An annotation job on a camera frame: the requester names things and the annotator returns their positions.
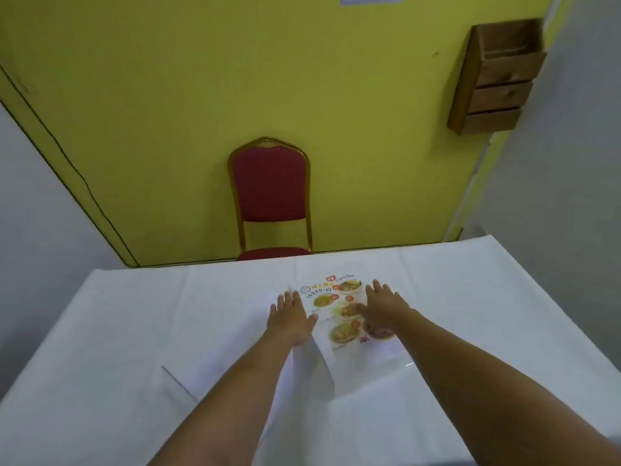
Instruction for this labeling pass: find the person's left hand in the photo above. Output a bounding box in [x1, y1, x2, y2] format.
[267, 290, 320, 348]

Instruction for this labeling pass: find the person's right hand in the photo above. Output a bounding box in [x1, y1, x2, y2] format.
[355, 280, 419, 341]

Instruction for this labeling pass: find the printed food menu sheet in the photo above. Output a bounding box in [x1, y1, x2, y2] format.
[290, 270, 409, 368]

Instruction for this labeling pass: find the person's right forearm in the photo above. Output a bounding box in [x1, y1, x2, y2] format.
[397, 309, 621, 466]

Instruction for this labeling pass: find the person's left forearm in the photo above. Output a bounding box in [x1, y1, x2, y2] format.
[147, 334, 306, 466]

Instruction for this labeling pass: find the clear acrylic menu holder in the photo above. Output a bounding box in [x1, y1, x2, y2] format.
[161, 285, 419, 404]

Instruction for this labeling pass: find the white tablecloth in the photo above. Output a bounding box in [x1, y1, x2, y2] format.
[0, 235, 621, 466]

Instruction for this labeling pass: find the red chair with gold frame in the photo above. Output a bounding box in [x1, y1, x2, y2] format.
[227, 137, 314, 262]

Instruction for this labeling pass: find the wooden wall box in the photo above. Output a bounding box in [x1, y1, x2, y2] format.
[447, 17, 548, 137]

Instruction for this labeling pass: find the black wall cable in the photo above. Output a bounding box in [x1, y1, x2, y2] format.
[0, 64, 141, 268]

